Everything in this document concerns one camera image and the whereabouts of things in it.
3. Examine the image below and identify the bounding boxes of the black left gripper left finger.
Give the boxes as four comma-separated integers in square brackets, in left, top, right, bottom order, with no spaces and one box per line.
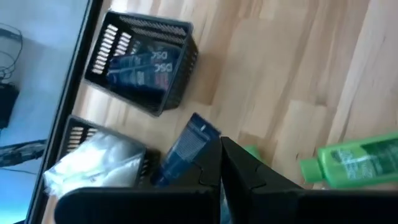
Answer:
[54,136,222,224]

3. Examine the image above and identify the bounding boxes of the black slotted plastic basket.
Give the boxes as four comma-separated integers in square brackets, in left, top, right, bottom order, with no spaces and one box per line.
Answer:
[57,114,162,190]
[84,10,200,118]

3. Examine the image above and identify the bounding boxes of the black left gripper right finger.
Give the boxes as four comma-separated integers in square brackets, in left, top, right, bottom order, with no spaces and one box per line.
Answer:
[221,136,398,224]

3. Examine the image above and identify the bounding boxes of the green travel bottle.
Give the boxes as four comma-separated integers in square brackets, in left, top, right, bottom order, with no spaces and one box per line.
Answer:
[299,131,398,190]
[243,144,262,163]

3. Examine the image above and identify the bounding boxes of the black box on floor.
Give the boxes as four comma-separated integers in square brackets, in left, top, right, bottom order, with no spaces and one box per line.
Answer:
[0,81,20,129]

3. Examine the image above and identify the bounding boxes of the bagged white cotton balls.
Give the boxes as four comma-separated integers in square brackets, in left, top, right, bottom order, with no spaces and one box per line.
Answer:
[42,129,147,199]

